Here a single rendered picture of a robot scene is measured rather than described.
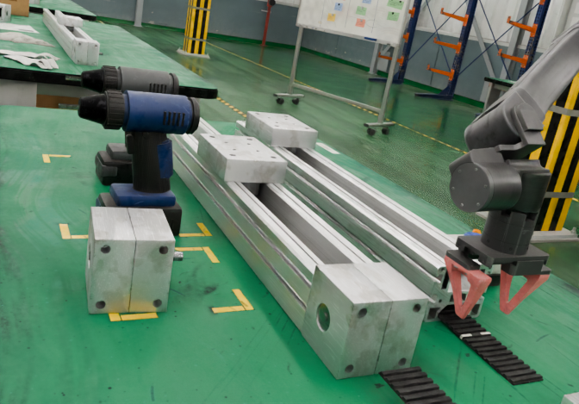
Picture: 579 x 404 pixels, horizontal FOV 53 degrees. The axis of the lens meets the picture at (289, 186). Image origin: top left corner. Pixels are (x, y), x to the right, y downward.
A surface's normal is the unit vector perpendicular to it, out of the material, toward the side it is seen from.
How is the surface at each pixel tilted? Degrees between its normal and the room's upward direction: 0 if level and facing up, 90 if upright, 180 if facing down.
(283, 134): 90
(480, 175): 90
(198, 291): 0
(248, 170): 90
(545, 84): 43
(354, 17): 90
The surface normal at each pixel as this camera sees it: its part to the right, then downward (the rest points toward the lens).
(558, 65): 0.46, -0.45
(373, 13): -0.69, 0.10
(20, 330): 0.18, -0.94
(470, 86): -0.89, -0.02
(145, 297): 0.35, 0.33
